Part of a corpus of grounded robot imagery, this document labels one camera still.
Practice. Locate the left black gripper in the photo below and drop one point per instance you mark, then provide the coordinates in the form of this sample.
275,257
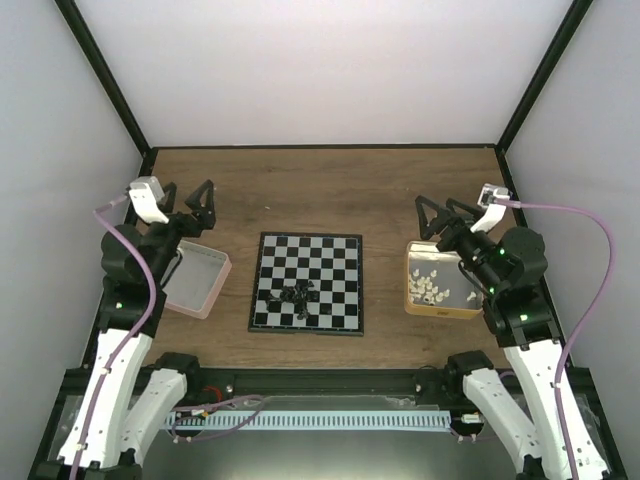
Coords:
207,220

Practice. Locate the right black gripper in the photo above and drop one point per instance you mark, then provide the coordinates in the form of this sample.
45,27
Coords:
438,226

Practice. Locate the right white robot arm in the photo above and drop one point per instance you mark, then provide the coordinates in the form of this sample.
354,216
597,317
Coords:
548,439

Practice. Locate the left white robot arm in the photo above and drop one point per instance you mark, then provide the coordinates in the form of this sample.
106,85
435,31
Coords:
112,433

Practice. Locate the pile of white chess pieces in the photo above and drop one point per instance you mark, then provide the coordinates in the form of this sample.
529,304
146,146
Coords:
437,288

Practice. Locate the pile of black chess pieces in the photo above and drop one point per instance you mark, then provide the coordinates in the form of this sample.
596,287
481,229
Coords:
299,295

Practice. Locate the pink plastic tray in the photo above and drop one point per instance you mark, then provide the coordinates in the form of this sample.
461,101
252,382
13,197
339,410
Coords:
195,279

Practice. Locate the black and white chessboard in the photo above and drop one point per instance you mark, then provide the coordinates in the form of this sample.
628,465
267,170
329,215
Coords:
333,262

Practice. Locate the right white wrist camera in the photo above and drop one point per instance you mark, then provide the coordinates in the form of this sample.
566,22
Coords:
492,210

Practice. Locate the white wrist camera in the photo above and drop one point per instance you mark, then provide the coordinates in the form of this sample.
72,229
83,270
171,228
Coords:
492,210
145,193

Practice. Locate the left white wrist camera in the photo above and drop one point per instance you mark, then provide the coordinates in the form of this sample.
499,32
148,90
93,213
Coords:
145,193

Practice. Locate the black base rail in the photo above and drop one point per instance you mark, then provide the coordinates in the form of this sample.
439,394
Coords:
428,385

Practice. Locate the black aluminium frame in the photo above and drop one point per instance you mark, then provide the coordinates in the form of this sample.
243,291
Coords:
569,25

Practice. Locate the light blue cable duct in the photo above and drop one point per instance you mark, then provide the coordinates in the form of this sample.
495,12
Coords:
400,420

